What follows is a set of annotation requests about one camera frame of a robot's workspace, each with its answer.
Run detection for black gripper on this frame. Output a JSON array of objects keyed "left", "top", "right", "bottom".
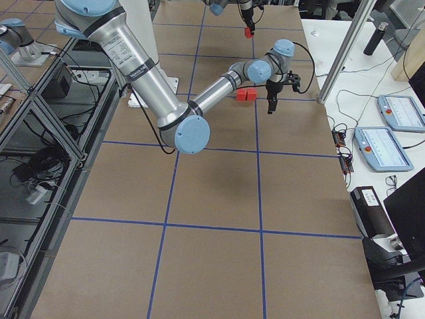
[
  {"left": 266, "top": 80, "right": 284, "bottom": 114},
  {"left": 241, "top": 9, "right": 255, "bottom": 30}
]

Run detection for red block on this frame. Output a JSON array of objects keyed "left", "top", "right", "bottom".
[
  {"left": 246, "top": 88, "right": 258, "bottom": 101},
  {"left": 244, "top": 27, "right": 255, "bottom": 39},
  {"left": 236, "top": 88, "right": 248, "bottom": 102}
]

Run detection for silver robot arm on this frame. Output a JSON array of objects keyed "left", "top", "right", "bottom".
[
  {"left": 203, "top": 0, "right": 264, "bottom": 39},
  {"left": 54, "top": 1, "right": 295, "bottom": 154}
]

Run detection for small electronics board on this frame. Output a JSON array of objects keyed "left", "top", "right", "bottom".
[{"left": 331, "top": 123, "right": 354, "bottom": 175}]

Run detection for black water bottle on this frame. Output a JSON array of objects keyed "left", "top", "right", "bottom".
[{"left": 363, "top": 22, "right": 388, "bottom": 56}]

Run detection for near teach pendant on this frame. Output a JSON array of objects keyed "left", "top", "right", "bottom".
[{"left": 354, "top": 126, "right": 414, "bottom": 172}]

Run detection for teach pendant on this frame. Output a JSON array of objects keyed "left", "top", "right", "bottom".
[
  {"left": 354, "top": 126, "right": 414, "bottom": 172},
  {"left": 378, "top": 95, "right": 424, "bottom": 133}
]

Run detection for brown paper table cover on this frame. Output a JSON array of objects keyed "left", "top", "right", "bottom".
[{"left": 31, "top": 0, "right": 383, "bottom": 319}]

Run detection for far teach pendant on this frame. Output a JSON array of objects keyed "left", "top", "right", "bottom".
[{"left": 378, "top": 95, "right": 424, "bottom": 133}]

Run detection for eyeglasses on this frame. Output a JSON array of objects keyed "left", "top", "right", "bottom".
[{"left": 385, "top": 175, "right": 398, "bottom": 196}]

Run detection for black box with label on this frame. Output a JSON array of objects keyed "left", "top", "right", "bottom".
[{"left": 350, "top": 186, "right": 395, "bottom": 239}]

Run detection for black monitor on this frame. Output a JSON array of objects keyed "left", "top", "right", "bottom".
[{"left": 384, "top": 169, "right": 424, "bottom": 259}]

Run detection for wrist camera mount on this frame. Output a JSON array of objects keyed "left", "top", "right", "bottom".
[{"left": 286, "top": 70, "right": 301, "bottom": 94}]

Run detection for white pedestal column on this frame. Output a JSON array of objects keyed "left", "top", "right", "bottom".
[{"left": 120, "top": 0, "right": 179, "bottom": 93}]

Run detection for aluminium frame post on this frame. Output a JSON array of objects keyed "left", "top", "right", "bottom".
[{"left": 317, "top": 0, "right": 377, "bottom": 104}]

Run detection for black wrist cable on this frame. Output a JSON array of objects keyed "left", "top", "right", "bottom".
[{"left": 126, "top": 41, "right": 316, "bottom": 156}]

